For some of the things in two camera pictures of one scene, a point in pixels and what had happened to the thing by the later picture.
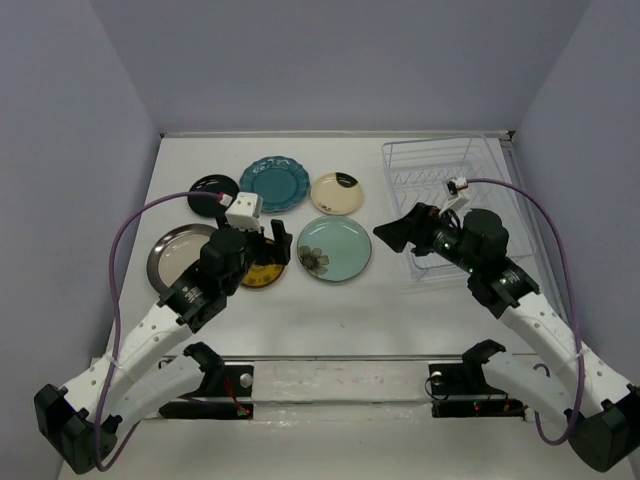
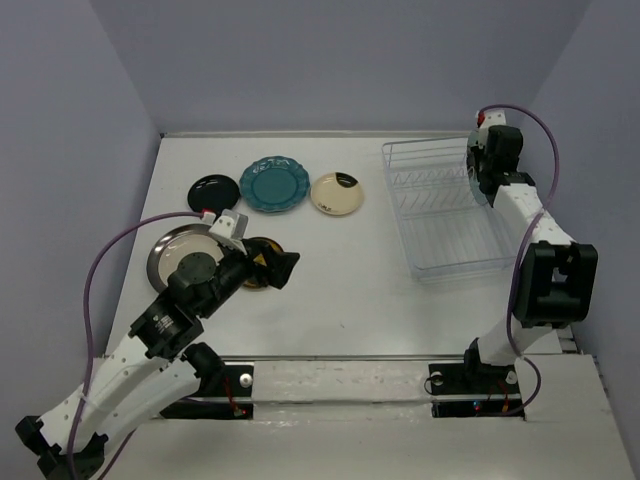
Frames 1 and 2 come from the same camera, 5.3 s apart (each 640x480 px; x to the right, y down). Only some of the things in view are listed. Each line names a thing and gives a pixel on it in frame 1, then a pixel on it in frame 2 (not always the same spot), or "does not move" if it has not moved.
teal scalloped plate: (282, 183) does not move
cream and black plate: (336, 193) does not move
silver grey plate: (174, 251) does not move
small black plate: (212, 195) does not move
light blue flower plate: (334, 248) to (472, 166)
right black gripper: (415, 227) to (482, 151)
